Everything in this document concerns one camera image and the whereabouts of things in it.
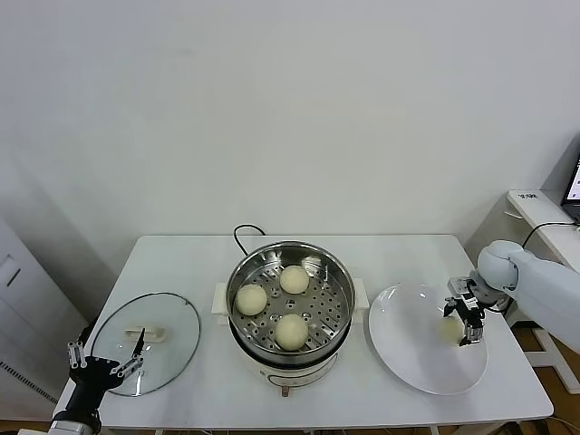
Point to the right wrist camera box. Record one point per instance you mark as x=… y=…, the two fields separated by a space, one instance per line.
x=458 y=287

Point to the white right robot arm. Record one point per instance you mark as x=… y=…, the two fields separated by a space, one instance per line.
x=544 y=290

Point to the open laptop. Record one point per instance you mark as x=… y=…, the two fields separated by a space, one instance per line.
x=574 y=181

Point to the stainless steel steamer basket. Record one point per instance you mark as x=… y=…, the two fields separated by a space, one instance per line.
x=290 y=256

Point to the white cabinet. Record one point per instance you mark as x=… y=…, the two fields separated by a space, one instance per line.
x=31 y=317

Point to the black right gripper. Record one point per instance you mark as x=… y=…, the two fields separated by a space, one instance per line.
x=471 y=312

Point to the white steamed baozi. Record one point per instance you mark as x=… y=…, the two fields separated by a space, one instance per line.
x=250 y=300
x=448 y=331
x=294 y=279
x=291 y=331

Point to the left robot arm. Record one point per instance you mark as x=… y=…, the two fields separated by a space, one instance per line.
x=72 y=423

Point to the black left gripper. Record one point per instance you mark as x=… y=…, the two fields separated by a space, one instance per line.
x=93 y=376

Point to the white round plate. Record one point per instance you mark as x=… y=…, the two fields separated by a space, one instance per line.
x=408 y=353

